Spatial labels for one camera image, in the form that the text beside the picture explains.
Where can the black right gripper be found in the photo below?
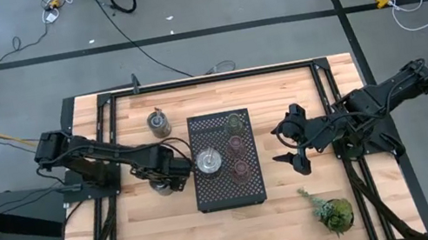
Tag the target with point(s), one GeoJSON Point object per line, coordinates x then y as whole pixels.
{"type": "Point", "coordinates": [309, 134]}

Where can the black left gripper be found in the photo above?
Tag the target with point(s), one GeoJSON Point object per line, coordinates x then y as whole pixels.
{"type": "Point", "coordinates": [170, 172]}

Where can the pink glass candlestick holder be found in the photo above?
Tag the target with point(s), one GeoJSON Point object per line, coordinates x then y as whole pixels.
{"type": "Point", "coordinates": [236, 148]}
{"type": "Point", "coordinates": [241, 171]}

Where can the green glass candlestick holder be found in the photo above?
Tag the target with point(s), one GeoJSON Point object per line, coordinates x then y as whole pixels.
{"type": "Point", "coordinates": [235, 125]}

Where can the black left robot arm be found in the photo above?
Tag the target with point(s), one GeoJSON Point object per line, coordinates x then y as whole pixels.
{"type": "Point", "coordinates": [83, 154]}

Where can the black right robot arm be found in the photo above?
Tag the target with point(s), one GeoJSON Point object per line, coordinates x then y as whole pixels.
{"type": "Point", "coordinates": [389, 89]}

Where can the black perforated metal shelf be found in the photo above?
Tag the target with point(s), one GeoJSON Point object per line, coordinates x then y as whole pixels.
{"type": "Point", "coordinates": [227, 193]}

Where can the potted succulent plant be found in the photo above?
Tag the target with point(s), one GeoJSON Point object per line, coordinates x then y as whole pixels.
{"type": "Point", "coordinates": [337, 215]}

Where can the black corner control box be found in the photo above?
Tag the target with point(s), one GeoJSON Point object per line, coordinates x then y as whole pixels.
{"type": "Point", "coordinates": [67, 117]}

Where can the white power adapter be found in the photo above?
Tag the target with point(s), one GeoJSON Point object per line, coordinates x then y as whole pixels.
{"type": "Point", "coordinates": [51, 17]}

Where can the black aluminium table frame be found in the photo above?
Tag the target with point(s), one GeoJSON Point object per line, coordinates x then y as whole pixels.
{"type": "Point", "coordinates": [211, 79]}

